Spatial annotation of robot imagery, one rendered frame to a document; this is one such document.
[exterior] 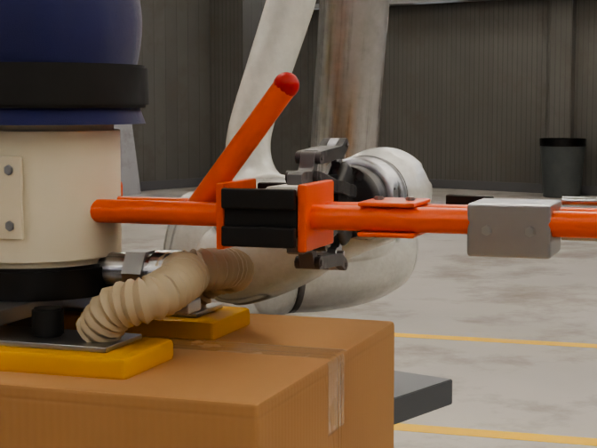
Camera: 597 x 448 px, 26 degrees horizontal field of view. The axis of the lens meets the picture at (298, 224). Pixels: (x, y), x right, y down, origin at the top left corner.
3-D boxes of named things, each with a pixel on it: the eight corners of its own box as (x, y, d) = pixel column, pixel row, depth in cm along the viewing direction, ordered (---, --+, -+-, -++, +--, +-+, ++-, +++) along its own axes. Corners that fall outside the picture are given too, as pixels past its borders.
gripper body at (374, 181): (388, 159, 134) (365, 163, 125) (387, 241, 135) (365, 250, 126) (319, 158, 136) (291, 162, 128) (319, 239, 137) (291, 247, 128)
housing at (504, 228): (465, 257, 108) (465, 203, 107) (481, 248, 114) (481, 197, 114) (550, 260, 105) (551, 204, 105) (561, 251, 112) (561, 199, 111)
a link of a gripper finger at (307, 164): (318, 183, 121) (319, 150, 121) (302, 186, 116) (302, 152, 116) (303, 182, 121) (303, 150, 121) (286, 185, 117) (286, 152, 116)
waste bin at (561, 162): (593, 196, 1596) (593, 138, 1589) (572, 198, 1551) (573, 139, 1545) (551, 194, 1630) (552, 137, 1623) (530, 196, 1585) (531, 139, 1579)
